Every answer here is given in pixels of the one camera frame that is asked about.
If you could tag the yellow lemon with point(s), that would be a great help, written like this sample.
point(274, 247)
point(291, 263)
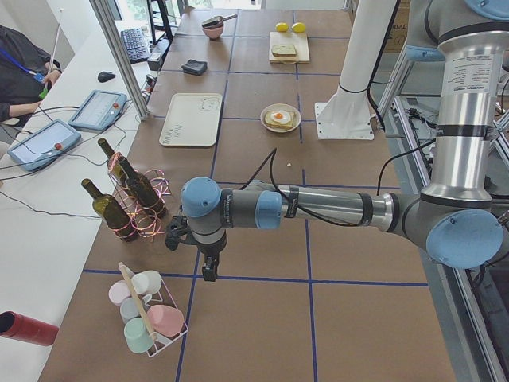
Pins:
point(298, 27)
point(281, 27)

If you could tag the fried egg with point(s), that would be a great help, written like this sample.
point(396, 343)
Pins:
point(281, 117)

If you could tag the seated person in black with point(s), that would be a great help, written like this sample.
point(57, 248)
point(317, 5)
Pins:
point(26, 71)

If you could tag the left yellow lemon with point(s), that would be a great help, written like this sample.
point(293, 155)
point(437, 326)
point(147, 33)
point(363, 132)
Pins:
point(281, 27)

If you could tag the beige bear serving tray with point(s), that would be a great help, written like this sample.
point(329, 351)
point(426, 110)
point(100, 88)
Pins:
point(192, 120)

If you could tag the rear green wine bottle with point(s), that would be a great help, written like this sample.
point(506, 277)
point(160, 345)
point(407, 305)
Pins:
point(114, 169)

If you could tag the front green wine bottle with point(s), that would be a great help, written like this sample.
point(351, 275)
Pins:
point(112, 213)

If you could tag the white wire cup rack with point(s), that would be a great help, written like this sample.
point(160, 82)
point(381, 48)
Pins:
point(144, 302)

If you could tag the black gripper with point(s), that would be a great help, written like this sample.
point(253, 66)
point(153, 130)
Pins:
point(209, 251)

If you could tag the grey cup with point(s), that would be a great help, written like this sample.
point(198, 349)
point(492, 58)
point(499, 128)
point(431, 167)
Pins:
point(128, 310)

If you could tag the near blue teach pendant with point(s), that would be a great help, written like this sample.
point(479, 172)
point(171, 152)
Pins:
point(44, 146)

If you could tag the right yellow lemon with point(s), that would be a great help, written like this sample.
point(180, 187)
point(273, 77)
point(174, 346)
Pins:
point(298, 27)

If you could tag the aluminium frame post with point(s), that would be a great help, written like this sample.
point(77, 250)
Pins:
point(111, 33)

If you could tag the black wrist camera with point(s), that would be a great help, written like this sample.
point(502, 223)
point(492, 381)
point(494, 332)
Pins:
point(178, 232)

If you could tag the bread slice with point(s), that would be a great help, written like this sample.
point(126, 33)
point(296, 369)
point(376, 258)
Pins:
point(283, 50)
point(280, 126)

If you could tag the folded grey cloth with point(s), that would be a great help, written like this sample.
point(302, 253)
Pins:
point(195, 67)

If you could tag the white cup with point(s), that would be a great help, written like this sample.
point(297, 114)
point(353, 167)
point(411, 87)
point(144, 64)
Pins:
point(147, 282)

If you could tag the wooden cutting board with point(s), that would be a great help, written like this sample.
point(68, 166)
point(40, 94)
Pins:
point(300, 40)

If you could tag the salmon pink cup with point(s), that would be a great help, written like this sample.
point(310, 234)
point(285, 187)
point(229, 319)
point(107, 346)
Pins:
point(166, 320)

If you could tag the black keyboard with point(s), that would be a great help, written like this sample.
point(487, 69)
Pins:
point(135, 45)

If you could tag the metal scoop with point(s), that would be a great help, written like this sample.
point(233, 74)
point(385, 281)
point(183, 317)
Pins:
point(217, 21)

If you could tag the blue teach pendant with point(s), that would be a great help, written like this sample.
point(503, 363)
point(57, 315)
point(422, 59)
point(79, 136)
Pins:
point(44, 146)
point(98, 111)

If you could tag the far blue teach pendant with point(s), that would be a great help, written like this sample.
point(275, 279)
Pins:
point(98, 111)

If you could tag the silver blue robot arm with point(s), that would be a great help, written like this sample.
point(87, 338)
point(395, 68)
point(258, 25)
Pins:
point(451, 218)

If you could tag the red cylinder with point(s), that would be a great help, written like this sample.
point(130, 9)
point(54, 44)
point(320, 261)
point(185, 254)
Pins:
point(22, 328)

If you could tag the pink bowl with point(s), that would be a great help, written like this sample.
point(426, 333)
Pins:
point(212, 31)

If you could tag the light pink cup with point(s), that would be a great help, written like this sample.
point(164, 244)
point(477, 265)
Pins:
point(119, 292)

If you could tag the copper wire bottle rack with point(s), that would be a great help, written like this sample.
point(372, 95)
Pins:
point(144, 220)

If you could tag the black computer mouse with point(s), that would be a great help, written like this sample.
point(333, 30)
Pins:
point(105, 76)

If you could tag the mint green cup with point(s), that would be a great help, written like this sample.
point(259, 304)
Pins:
point(137, 336)

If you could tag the green wine bottle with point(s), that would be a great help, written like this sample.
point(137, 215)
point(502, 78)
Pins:
point(141, 188)
point(112, 213)
point(114, 169)

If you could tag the middle green wine bottle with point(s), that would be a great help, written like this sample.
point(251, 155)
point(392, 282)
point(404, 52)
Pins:
point(141, 188)

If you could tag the beige round plate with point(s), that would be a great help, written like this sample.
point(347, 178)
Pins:
point(281, 106)

